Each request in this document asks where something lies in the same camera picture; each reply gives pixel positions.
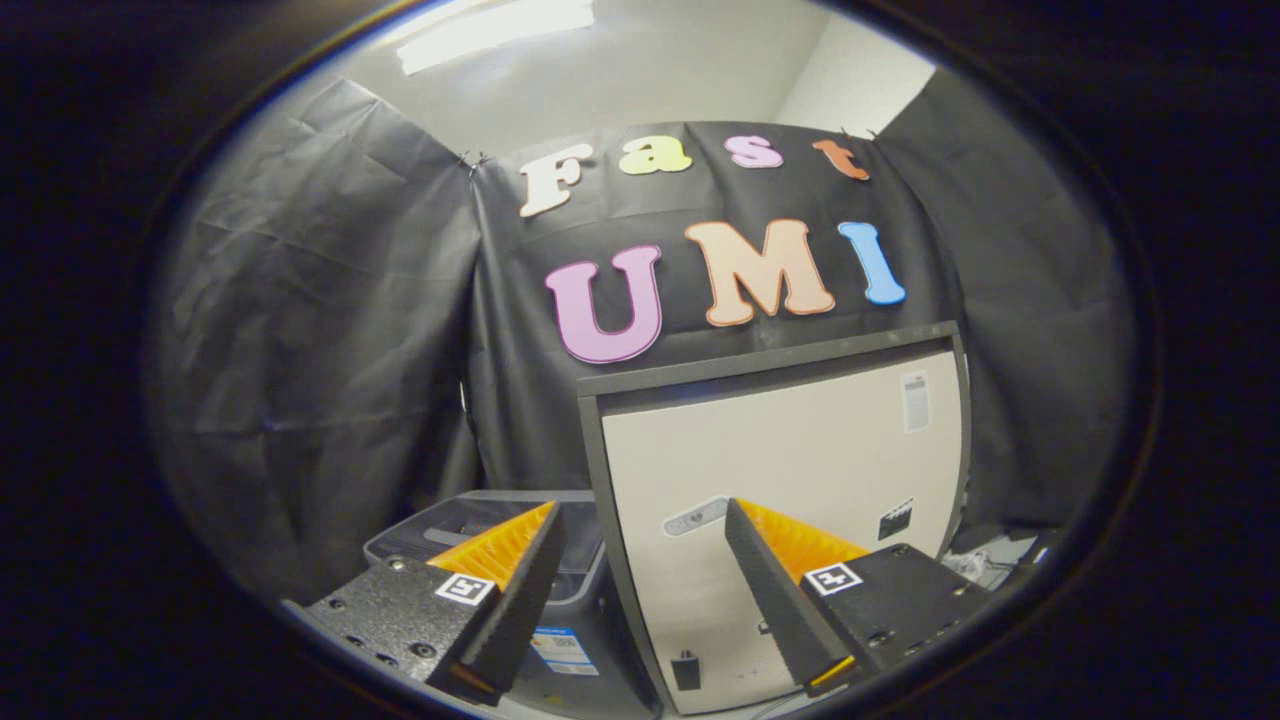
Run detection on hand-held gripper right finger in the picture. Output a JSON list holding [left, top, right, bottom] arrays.
[[724, 497, 991, 699]]

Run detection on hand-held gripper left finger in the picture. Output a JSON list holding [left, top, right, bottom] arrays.
[[283, 500, 564, 706]]

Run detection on dark washing machine lid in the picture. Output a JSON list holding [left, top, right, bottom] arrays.
[[375, 490, 607, 601]]

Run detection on grey washing machine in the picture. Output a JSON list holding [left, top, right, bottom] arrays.
[[363, 489, 661, 720]]

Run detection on white cabinet with grey top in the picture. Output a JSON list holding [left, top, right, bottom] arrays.
[[577, 321, 973, 716]]

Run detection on black backdrop cloth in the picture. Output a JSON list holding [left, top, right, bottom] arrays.
[[145, 68, 1136, 601]]

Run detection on tangled floor cables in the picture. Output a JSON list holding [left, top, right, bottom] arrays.
[[945, 530, 1053, 593]]

